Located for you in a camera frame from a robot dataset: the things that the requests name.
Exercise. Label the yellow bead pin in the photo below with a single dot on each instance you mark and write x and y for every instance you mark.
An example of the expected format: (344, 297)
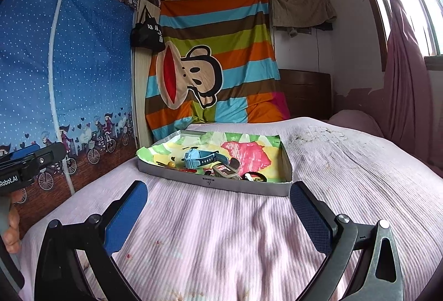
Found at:
(171, 165)

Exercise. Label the blue wrist watch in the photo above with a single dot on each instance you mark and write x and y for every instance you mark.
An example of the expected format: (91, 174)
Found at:
(202, 159)

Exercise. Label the blue printed fabric wardrobe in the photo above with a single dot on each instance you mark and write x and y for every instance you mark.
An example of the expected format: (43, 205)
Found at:
(69, 79)

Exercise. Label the person's left hand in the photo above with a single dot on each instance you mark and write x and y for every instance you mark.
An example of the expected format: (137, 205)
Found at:
(12, 235)

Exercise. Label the grey cardboard box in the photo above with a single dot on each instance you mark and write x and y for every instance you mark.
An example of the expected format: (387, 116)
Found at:
(242, 185)

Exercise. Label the striped monkey print sheet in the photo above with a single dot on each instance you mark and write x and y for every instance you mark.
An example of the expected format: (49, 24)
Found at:
(225, 27)

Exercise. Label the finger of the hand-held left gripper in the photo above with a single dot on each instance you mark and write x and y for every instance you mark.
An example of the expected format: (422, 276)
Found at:
(20, 151)
(45, 157)

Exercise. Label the pink curtain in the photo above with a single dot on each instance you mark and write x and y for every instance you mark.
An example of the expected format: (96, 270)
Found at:
(405, 96)

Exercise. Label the black and white ornament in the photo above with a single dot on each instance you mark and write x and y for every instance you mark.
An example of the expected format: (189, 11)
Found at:
(254, 177)

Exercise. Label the window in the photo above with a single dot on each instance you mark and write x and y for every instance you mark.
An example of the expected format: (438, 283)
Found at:
(415, 10)

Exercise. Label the dark wooden headboard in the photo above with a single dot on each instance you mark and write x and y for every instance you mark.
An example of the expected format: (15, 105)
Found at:
(304, 93)

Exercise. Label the black hanging bag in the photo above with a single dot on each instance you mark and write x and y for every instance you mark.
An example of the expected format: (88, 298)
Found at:
(147, 32)

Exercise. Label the pink bedspread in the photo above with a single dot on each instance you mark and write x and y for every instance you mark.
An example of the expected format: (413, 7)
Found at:
(242, 235)

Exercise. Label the pink pillow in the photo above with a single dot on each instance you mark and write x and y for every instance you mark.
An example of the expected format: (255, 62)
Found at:
(353, 122)

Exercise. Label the brown hanging cloth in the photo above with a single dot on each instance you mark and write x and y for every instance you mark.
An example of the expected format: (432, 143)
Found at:
(301, 10)

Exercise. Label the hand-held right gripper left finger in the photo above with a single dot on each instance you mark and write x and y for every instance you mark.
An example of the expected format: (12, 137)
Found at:
(126, 218)

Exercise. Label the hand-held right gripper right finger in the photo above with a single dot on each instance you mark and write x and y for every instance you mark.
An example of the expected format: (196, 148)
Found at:
(311, 221)

